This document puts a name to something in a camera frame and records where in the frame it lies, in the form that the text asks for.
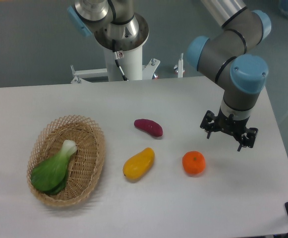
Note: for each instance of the woven wicker basket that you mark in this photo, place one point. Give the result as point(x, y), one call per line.
point(85, 164)

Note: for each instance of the orange fruit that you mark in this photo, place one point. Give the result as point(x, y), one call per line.
point(193, 163)

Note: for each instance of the green bok choy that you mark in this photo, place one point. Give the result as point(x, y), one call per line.
point(50, 176)

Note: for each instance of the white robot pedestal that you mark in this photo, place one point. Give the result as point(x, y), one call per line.
point(123, 48)

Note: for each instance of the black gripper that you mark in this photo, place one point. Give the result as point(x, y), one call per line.
point(230, 122)

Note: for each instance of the purple sweet potato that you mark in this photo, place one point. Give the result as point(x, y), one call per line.
point(149, 126)

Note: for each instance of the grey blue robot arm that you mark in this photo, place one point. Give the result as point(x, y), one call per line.
point(225, 60)

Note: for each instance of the yellow mango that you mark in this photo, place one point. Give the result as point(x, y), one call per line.
point(138, 165)

